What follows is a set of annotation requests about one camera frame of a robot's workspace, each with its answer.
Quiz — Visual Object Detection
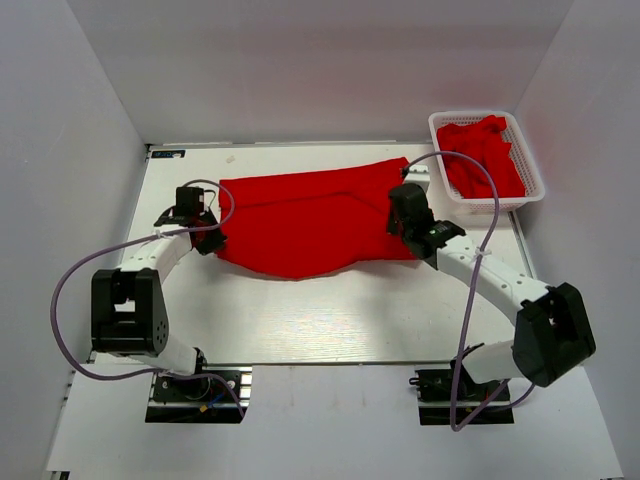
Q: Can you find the blue label sticker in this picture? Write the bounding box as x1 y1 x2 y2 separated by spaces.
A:
150 149 186 159

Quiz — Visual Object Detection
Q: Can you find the white plastic basket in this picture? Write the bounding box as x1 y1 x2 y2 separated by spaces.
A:
428 110 545 214

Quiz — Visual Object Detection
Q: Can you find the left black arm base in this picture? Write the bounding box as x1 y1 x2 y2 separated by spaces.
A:
145 365 253 425

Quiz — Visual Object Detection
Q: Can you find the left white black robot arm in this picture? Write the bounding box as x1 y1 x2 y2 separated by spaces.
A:
91 184 227 399

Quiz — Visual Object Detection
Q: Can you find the red t shirt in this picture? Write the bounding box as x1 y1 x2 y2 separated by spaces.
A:
218 157 413 280

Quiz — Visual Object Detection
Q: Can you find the red shirts pile in basket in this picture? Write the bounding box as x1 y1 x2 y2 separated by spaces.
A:
437 115 526 199

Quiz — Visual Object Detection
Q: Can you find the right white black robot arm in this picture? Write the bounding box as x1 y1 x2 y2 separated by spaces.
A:
388 183 596 399

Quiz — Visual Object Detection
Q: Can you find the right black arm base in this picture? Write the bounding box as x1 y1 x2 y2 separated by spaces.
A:
409 366 514 426

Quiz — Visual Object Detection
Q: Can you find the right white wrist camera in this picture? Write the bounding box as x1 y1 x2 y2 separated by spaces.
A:
402 164 431 191

